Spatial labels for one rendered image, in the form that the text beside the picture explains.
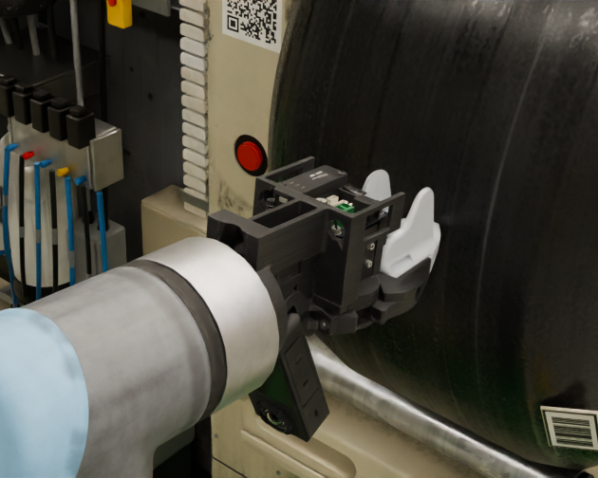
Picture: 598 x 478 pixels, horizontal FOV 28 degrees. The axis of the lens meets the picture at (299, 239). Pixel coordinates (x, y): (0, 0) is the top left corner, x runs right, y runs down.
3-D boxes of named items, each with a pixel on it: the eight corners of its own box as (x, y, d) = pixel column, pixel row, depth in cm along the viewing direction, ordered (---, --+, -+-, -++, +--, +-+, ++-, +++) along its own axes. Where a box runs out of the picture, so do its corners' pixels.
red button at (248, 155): (235, 166, 122) (235, 139, 121) (247, 159, 124) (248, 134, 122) (257, 175, 121) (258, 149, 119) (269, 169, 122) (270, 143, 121)
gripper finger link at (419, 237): (482, 174, 77) (401, 214, 70) (468, 256, 80) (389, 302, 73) (442, 160, 79) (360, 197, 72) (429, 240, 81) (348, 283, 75)
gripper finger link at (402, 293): (451, 266, 75) (368, 313, 68) (447, 287, 75) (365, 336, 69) (389, 240, 77) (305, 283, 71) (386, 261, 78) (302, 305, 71)
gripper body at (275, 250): (417, 192, 69) (285, 253, 60) (397, 319, 73) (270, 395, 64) (313, 152, 73) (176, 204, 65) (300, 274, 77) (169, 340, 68)
